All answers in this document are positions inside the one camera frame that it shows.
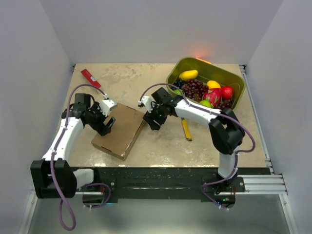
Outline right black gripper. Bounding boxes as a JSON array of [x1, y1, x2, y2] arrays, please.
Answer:
[[143, 101, 168, 130]]

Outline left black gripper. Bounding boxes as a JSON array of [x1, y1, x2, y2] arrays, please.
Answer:
[[86, 101, 115, 136]]

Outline brown cardboard express box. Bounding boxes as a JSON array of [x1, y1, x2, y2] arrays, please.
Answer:
[[91, 103, 145, 160]]

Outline yellow utility knife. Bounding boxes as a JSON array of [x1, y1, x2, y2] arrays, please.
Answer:
[[181, 118, 193, 141]]

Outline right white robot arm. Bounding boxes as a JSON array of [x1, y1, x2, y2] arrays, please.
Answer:
[[138, 88, 245, 192]]

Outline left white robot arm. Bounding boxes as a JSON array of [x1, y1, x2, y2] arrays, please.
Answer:
[[30, 93, 117, 198]]

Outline dark blue grape bunch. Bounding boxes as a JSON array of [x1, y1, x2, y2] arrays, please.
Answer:
[[173, 78, 185, 89]]

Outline dark red grape bunch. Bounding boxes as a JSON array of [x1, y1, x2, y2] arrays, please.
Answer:
[[182, 79, 209, 102]]

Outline green lime front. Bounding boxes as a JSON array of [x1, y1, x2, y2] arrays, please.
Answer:
[[199, 100, 213, 108]]

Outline yellow mango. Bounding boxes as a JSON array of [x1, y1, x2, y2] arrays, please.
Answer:
[[179, 70, 198, 81]]

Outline olive green plastic bin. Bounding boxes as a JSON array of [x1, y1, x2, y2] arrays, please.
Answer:
[[166, 57, 245, 110]]

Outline pink dragon fruit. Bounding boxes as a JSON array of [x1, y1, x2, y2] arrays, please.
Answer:
[[202, 88, 222, 107]]

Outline yellow lemon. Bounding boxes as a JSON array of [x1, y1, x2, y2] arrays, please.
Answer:
[[207, 80, 221, 89]]

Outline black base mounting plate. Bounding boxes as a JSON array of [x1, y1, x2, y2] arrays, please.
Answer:
[[92, 167, 270, 208]]

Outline small dark red grapes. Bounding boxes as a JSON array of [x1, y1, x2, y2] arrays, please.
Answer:
[[214, 99, 234, 110]]

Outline red apple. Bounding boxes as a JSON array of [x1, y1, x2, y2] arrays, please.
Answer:
[[220, 86, 234, 100]]

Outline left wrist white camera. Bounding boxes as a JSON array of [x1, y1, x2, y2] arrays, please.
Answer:
[[99, 99, 117, 117]]

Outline wrist white camera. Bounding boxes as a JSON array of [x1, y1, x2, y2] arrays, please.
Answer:
[[99, 99, 117, 117], [138, 96, 153, 113]]

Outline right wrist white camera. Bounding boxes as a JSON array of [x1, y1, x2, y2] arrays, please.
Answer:
[[138, 96, 153, 113]]

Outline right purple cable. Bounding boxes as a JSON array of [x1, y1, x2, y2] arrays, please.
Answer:
[[140, 83, 255, 210]]

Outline purple cable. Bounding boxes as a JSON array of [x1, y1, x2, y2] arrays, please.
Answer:
[[50, 84, 112, 231], [140, 83, 255, 210]]

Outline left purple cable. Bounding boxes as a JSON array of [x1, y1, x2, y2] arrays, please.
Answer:
[[50, 84, 112, 231]]

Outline aluminium rail frame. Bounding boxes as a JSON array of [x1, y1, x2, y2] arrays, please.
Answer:
[[239, 65, 288, 195]]

